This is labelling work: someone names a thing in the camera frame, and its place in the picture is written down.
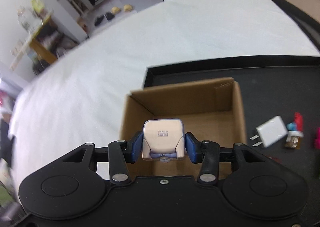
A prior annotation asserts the white power adapter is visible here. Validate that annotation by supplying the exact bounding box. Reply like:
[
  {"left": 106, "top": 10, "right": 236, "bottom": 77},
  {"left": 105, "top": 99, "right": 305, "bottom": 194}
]
[{"left": 249, "top": 116, "right": 288, "bottom": 148}]

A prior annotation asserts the yellow-green object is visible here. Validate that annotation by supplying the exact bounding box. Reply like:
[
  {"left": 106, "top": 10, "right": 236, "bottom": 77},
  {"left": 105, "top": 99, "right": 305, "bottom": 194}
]
[{"left": 31, "top": 0, "right": 44, "bottom": 12}]

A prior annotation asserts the white cube toy figurine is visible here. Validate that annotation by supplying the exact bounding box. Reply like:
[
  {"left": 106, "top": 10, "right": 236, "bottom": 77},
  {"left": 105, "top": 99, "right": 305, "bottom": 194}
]
[{"left": 142, "top": 118, "right": 187, "bottom": 163}]

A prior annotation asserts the black-edged brown board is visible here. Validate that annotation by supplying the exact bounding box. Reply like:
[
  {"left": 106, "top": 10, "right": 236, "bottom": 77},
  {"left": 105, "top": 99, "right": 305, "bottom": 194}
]
[{"left": 266, "top": 0, "right": 320, "bottom": 49}]

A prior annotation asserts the brown cardboard box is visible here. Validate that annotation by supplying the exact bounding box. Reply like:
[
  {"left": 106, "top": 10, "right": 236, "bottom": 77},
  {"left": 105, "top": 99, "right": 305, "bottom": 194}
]
[{"left": 119, "top": 77, "right": 248, "bottom": 180}]

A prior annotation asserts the wooden shelf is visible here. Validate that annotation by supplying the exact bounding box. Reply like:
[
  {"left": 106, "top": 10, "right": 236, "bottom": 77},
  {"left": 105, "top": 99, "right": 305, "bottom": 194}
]
[{"left": 10, "top": 9, "right": 78, "bottom": 72}]

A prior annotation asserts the black tray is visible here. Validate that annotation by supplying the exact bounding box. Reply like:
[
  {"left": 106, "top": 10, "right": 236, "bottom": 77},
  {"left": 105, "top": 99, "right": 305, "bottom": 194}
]
[{"left": 143, "top": 55, "right": 320, "bottom": 217}]

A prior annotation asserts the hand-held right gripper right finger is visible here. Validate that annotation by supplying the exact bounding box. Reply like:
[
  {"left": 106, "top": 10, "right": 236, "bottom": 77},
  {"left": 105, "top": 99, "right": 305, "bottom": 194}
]
[{"left": 185, "top": 132, "right": 265, "bottom": 184}]

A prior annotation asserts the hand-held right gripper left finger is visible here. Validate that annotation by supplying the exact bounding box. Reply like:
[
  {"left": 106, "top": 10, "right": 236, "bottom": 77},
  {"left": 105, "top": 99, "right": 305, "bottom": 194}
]
[{"left": 62, "top": 132, "right": 143, "bottom": 184}]

